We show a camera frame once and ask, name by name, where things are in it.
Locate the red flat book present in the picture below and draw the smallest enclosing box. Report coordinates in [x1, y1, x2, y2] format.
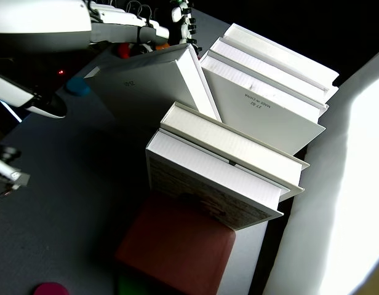
[114, 190, 268, 295]

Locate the green toy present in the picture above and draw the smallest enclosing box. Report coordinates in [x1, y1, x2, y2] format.
[117, 275, 149, 295]

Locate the grey Fashion India book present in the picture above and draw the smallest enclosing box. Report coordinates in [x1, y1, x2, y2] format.
[84, 44, 223, 128]

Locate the grey table cloth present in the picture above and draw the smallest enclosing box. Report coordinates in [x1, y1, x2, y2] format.
[0, 8, 236, 295]

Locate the red toy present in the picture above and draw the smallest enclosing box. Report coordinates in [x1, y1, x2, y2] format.
[117, 42, 132, 60]

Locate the blue round toy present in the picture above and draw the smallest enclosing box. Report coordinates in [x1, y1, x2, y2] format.
[65, 76, 92, 96]

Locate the pink round toy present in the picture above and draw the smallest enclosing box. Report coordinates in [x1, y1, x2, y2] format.
[33, 281, 70, 295]

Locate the large white hardcover book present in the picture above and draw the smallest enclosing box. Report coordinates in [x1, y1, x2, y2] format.
[201, 50, 328, 157]

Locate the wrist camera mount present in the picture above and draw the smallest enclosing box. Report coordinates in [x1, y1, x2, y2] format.
[0, 144, 31, 193]

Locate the white book with patterned cover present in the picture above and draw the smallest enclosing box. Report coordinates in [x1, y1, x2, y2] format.
[145, 128, 285, 232]

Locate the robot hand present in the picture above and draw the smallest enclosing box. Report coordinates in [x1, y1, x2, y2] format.
[0, 0, 171, 119]
[170, 0, 199, 47]

